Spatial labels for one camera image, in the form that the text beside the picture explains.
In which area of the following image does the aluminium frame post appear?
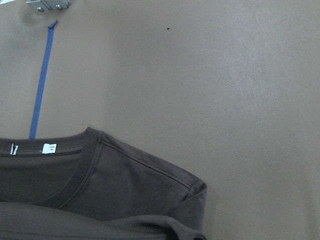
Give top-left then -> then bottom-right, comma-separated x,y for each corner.
25,0 -> 70,13

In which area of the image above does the brown t-shirt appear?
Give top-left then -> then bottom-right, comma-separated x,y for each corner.
0,128 -> 207,240

